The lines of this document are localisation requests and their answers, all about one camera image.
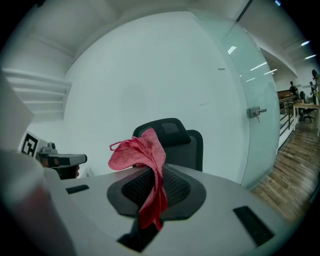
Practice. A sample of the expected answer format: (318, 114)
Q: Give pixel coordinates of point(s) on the black mesh chair backrest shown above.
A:
(195, 150)

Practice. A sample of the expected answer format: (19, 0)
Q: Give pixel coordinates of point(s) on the black metal railing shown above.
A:
(289, 117)

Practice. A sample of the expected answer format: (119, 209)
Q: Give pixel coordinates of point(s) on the small black office chair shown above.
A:
(307, 113)

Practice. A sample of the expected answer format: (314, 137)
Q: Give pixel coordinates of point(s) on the frosted glass door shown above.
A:
(245, 150)

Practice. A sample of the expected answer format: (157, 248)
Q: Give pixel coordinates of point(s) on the black mesh chair headrest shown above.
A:
(175, 135)

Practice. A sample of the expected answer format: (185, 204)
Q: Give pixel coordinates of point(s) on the red cloth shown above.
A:
(147, 155)

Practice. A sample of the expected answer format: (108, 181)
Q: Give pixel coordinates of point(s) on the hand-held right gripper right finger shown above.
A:
(220, 200)

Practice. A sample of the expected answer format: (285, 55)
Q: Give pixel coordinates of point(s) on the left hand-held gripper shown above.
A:
(30, 145)

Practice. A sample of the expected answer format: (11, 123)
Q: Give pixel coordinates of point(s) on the wooden topped white desk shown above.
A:
(307, 105)

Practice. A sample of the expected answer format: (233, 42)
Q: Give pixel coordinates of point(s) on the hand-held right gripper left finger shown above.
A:
(95, 212)

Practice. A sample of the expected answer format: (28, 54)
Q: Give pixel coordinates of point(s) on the person's left hand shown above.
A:
(77, 171)

